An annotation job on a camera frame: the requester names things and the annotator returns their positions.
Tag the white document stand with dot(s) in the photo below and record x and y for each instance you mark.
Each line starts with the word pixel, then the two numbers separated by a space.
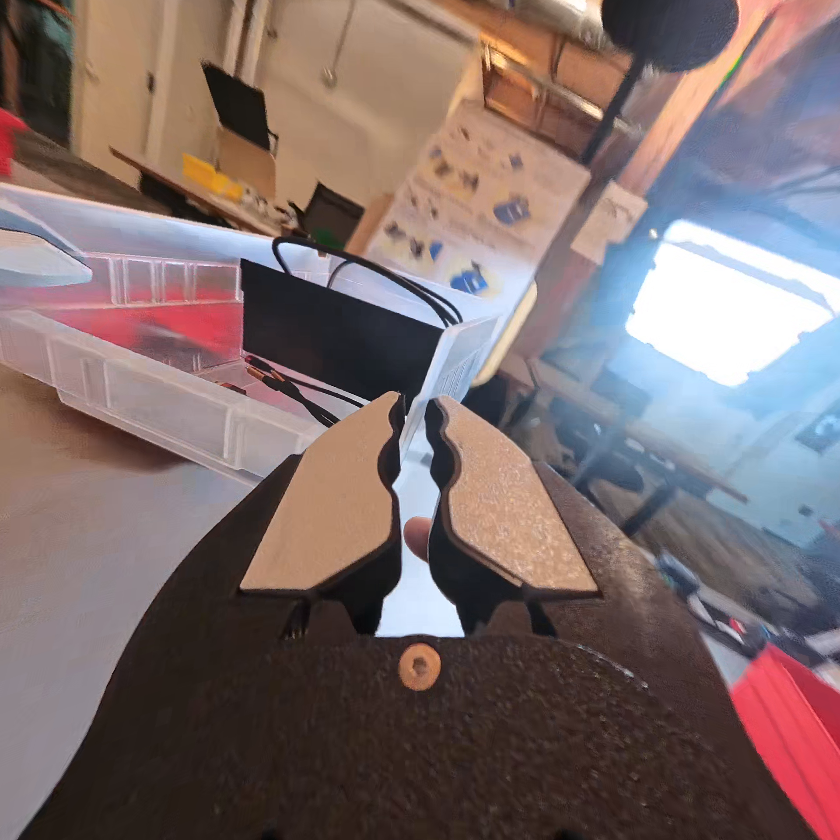
pixel 472 197

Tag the yellow bin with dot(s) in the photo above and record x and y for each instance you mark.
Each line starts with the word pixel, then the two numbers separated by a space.
pixel 203 172

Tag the large softbox light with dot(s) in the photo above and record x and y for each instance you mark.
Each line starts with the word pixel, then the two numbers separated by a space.
pixel 722 308

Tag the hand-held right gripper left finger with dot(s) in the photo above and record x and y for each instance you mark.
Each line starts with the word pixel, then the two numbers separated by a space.
pixel 328 512

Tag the black mesh office chair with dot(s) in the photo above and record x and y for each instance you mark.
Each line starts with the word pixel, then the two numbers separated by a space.
pixel 338 207

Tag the small white paper sign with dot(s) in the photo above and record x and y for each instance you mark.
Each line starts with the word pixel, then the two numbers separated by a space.
pixel 610 220

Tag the red plastic bin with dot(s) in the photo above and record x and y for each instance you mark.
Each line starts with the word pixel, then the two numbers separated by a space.
pixel 787 735

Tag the brown top work table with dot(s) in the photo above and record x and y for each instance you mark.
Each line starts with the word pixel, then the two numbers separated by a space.
pixel 197 197
pixel 656 439

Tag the person's right hand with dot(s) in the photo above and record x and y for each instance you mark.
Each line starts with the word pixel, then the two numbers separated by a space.
pixel 417 538

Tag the green object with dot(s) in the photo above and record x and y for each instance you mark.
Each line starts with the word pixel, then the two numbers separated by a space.
pixel 323 236

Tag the black bin divider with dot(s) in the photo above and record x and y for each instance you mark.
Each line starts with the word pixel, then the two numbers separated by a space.
pixel 328 328

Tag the clear plastic bin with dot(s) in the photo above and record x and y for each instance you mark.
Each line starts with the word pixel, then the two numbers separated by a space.
pixel 164 407

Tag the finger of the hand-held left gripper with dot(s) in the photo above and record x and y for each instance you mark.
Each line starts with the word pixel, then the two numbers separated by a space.
pixel 39 262

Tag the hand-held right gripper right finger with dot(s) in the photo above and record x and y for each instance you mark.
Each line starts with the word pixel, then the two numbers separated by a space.
pixel 512 512

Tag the black dome on pole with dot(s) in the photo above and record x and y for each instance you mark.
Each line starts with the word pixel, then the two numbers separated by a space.
pixel 669 26

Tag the black flat panel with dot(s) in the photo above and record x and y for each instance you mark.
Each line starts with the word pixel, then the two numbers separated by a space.
pixel 236 105

